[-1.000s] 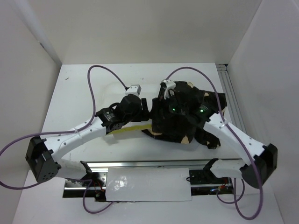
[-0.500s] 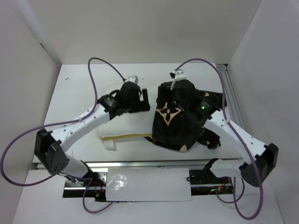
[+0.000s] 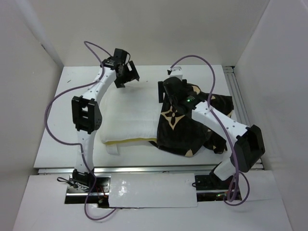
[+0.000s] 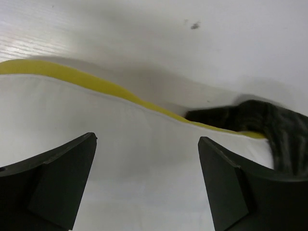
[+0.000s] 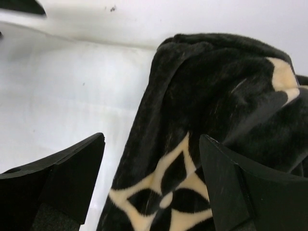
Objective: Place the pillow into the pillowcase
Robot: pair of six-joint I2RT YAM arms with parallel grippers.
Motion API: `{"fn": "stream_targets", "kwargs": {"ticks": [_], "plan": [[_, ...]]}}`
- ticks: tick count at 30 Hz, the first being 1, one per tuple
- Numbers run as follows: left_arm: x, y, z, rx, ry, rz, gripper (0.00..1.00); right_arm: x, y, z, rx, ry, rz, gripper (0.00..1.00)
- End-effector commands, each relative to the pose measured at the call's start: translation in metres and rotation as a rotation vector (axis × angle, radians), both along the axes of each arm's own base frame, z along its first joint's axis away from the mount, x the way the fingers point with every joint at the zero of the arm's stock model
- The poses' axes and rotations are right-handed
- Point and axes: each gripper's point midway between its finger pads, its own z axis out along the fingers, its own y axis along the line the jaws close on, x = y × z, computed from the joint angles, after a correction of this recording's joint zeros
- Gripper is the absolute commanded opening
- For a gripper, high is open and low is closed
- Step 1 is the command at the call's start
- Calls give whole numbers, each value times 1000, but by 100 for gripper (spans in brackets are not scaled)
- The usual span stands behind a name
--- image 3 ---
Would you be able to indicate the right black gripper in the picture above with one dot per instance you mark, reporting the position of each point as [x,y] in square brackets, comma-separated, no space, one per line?
[160,91]

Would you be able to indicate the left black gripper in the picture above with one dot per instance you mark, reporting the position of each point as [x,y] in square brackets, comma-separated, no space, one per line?
[132,74]

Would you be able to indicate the white pillow yellow edge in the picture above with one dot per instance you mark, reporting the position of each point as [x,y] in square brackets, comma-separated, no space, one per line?
[130,114]

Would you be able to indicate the black beige patterned pillowcase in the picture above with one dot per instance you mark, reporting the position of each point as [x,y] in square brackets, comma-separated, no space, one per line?
[180,135]

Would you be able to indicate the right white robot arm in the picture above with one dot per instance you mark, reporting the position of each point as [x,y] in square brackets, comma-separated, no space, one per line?
[244,142]

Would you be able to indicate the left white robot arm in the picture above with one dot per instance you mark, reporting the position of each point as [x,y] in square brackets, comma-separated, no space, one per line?
[87,119]

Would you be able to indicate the white cover plate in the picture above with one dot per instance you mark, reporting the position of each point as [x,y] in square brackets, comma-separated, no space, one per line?
[160,190]

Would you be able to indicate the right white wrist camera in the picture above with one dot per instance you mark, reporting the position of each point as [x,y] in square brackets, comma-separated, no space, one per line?
[175,72]

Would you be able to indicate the aluminium side rail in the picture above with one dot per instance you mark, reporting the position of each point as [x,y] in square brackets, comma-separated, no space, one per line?
[239,107]

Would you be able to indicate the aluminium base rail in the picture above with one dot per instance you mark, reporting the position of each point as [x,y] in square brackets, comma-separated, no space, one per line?
[97,190]

